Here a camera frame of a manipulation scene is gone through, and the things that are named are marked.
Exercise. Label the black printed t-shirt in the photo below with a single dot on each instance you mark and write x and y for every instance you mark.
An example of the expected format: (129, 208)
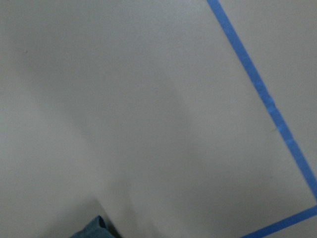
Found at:
(98, 227)

